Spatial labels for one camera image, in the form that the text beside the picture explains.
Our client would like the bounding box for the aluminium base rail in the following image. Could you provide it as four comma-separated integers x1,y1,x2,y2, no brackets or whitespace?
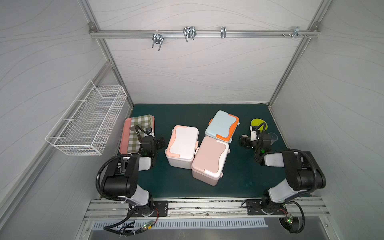
83,196,331,222

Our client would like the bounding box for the white wire basket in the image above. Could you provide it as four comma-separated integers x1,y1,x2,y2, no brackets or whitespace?
45,80,127,156

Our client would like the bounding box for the green bowl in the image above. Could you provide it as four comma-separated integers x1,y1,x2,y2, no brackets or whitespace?
251,119,268,132

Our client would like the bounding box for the pink tray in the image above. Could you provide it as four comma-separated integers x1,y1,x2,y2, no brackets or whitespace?
119,115,155,154

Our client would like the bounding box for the green checkered cloth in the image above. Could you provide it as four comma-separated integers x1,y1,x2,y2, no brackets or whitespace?
127,115,153,153

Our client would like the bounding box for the clear plastic cup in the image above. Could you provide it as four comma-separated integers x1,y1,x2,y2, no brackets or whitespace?
268,133,279,145

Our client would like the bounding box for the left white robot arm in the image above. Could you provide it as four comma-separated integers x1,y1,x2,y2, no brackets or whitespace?
96,135,166,217

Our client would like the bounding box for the pink first aid kit box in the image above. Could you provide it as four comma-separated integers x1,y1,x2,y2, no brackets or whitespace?
191,136,231,186

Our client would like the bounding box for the aluminium crossbar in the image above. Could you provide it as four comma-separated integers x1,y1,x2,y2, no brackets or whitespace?
90,29,321,39

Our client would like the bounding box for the white peach first aid kit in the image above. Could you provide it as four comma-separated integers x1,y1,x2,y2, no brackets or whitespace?
165,125,199,170

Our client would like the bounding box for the metal hook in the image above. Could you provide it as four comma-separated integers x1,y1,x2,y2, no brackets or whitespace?
221,27,227,39
152,33,164,51
183,27,197,42
282,27,309,39

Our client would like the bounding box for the blue orange first aid kit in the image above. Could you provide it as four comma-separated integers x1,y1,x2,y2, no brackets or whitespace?
205,110,240,143

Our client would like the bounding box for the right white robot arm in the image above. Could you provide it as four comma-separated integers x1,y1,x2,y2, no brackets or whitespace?
239,132,327,215

